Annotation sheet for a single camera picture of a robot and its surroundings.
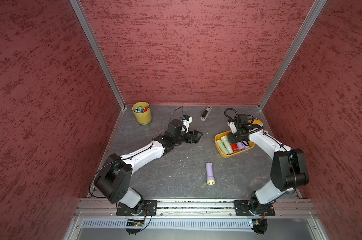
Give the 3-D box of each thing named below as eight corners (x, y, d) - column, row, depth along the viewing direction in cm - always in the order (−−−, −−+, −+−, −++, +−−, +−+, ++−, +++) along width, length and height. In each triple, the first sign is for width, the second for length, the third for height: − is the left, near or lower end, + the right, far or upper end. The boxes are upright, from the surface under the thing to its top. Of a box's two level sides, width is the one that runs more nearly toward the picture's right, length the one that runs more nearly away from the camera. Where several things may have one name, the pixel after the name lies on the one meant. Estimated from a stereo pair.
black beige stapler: (200, 119, 114) (200, 116, 111) (207, 108, 123) (208, 104, 119) (204, 121, 113) (205, 118, 110) (211, 109, 122) (212, 105, 118)
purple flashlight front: (206, 184, 84) (207, 183, 81) (205, 164, 91) (205, 162, 89) (214, 184, 84) (215, 183, 81) (211, 164, 91) (212, 162, 89)
